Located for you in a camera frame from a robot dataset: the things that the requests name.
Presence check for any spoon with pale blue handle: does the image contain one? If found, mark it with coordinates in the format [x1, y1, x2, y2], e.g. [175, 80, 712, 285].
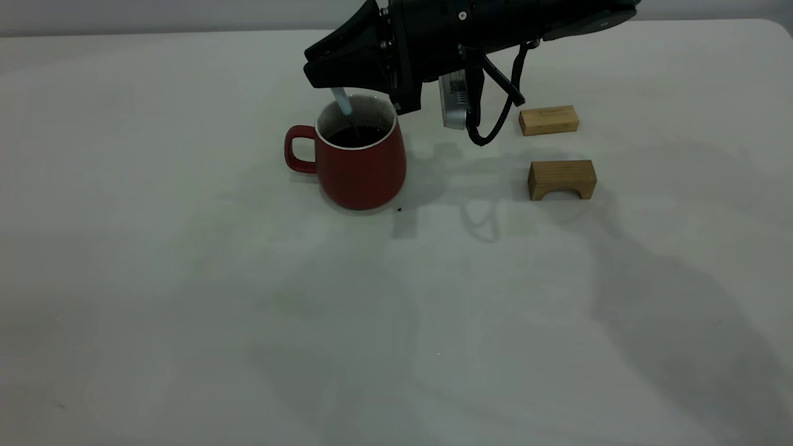
[330, 87, 364, 142]

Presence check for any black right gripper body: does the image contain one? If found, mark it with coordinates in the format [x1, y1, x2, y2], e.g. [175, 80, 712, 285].
[379, 0, 497, 116]

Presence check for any red ceramic mug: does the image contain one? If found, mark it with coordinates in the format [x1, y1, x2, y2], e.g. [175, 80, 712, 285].
[284, 93, 408, 211]

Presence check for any rectangular wooden block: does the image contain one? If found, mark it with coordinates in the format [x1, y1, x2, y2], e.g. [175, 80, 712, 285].
[519, 105, 580, 137]

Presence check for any arched wooden block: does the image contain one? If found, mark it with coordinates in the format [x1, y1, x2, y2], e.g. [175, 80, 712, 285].
[528, 159, 597, 201]

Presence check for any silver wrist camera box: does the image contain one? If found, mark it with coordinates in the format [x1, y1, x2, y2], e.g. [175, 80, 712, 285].
[438, 69, 469, 130]

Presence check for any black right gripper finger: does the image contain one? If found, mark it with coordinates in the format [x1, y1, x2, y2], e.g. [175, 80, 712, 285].
[304, 0, 388, 64]
[302, 44, 391, 95]

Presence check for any black camera cable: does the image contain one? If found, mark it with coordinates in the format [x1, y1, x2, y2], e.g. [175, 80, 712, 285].
[465, 41, 541, 147]

